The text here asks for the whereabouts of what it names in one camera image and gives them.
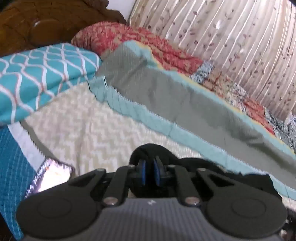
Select carved wooden headboard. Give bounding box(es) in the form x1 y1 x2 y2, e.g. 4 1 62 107
0 0 127 58

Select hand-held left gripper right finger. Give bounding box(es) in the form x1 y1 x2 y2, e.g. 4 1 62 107
153 156 234 207

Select black pants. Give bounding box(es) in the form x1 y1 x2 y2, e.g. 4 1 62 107
128 143 282 202

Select red floral patchwork quilt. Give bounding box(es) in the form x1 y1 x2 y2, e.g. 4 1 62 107
71 22 296 151

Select teal lattice patterned pillow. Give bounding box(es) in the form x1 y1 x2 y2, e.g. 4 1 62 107
0 43 102 126

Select beige leaf print curtain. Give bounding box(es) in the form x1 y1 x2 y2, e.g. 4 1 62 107
128 0 296 121

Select teal grey cream bedspread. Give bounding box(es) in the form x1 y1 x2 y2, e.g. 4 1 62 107
0 40 296 241

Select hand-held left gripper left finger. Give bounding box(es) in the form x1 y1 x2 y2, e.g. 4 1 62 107
69 159 147 207

